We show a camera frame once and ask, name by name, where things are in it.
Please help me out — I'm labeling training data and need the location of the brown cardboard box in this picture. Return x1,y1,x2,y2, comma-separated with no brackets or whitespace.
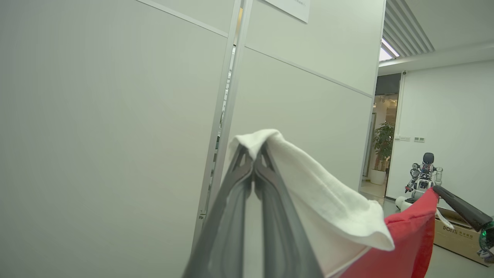
433,207,492,267

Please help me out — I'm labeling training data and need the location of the grey partition post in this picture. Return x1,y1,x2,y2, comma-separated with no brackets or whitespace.
191,0,254,247

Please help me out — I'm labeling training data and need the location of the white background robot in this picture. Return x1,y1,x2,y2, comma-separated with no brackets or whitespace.
396,153,443,212

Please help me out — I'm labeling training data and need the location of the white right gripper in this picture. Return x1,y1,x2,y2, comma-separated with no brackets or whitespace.
432,185,494,264

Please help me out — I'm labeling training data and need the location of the red white number jersey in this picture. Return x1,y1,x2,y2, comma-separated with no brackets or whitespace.
228,129,440,278

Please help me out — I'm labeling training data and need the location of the bright ceiling light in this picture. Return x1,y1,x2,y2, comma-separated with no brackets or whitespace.
379,38,400,61

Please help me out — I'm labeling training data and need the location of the white paper wall notice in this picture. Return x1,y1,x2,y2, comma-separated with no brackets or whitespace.
264,0,311,24

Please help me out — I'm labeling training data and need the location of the green leafy plant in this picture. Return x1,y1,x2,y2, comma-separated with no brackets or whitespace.
372,123,395,172

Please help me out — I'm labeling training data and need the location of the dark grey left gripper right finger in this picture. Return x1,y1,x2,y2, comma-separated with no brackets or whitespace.
253,142,325,278

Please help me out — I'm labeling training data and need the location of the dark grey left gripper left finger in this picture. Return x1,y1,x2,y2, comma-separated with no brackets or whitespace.
181,143,255,278

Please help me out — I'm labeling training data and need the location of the white plant pot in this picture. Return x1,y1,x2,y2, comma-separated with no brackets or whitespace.
369,168,387,185

